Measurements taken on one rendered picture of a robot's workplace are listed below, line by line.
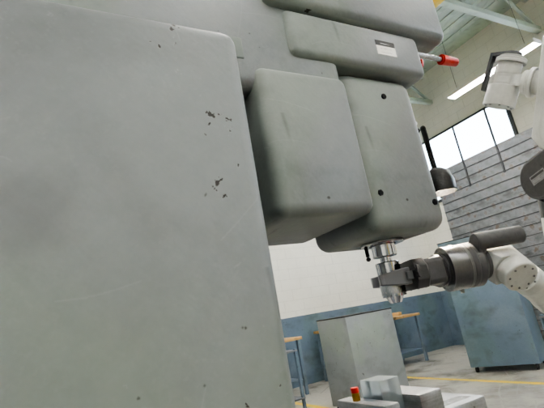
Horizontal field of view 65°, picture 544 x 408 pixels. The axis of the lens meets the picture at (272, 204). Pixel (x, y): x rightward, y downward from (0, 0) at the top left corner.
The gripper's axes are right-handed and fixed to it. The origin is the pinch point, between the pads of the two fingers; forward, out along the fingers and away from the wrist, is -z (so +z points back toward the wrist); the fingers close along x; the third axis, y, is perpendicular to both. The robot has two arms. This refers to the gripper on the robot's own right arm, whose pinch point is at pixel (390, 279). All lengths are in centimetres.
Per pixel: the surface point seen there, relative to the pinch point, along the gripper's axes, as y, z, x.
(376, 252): -5.5, -1.8, 1.5
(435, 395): 22.9, 4.7, -5.3
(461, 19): -489, 464, -605
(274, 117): -26.8, -19.2, 22.3
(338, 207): -11.6, -11.3, 18.3
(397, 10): -54, 13, 9
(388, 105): -32.5, 5.3, 8.8
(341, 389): 96, 59, -461
